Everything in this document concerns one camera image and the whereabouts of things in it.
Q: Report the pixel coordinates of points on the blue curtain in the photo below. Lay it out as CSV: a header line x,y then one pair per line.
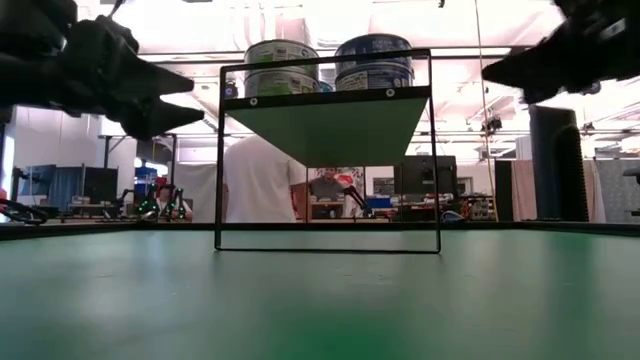
x,y
55,187

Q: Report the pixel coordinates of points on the black narrow panel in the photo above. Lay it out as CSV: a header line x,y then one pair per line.
x,y
503,190

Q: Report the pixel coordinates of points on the green seafood can silver lid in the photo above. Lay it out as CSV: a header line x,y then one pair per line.
x,y
280,52

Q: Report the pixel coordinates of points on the black chair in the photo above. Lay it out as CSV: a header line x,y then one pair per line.
x,y
634,172

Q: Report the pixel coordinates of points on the white curtain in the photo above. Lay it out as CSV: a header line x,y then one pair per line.
x,y
200,190

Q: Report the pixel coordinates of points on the green table mat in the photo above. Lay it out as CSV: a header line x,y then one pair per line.
x,y
320,300

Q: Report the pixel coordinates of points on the person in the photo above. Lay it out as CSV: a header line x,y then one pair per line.
x,y
162,202
260,180
327,187

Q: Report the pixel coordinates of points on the floral cloth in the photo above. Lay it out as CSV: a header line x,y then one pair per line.
x,y
352,175

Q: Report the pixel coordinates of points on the small wooden table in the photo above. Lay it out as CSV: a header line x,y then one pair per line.
x,y
327,205

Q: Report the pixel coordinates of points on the beige curtain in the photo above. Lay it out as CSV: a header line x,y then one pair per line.
x,y
520,190

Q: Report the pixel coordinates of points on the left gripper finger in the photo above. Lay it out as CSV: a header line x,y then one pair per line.
x,y
165,120
160,80

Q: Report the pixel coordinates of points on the grey patterned partition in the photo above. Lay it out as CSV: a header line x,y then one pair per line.
x,y
615,195

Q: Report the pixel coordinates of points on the black partition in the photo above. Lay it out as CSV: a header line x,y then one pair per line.
x,y
100,185

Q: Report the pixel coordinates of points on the black corrugated column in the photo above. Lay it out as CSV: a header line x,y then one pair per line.
x,y
555,165

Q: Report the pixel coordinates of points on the black background robot arm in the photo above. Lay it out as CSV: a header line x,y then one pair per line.
x,y
147,205
357,197

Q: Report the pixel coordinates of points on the black ceiling spotlight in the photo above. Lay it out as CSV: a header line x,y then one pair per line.
x,y
594,90

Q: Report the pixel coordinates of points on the wooden shelf black metal frame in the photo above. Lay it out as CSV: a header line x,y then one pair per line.
x,y
330,130

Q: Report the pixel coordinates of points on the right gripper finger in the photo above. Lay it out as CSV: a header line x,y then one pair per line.
x,y
550,94
535,65

